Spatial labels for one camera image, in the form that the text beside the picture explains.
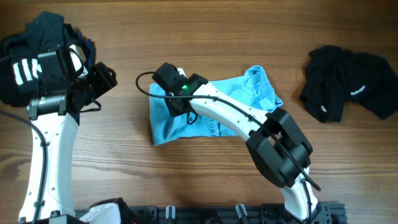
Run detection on light blue printed t-shirt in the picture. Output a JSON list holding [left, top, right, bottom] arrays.
[[149, 65, 283, 146]]

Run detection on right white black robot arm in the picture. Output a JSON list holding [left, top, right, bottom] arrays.
[[159, 73, 318, 223]]

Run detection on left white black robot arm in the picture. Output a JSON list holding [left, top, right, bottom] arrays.
[[19, 95, 80, 223]]

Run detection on black t-shirt white letters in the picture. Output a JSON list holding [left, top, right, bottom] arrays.
[[1, 11, 95, 106]]

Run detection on black t-shirt small logo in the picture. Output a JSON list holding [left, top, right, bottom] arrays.
[[299, 45, 397, 123]]

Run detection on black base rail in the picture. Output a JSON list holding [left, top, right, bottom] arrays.
[[129, 202, 348, 224]]

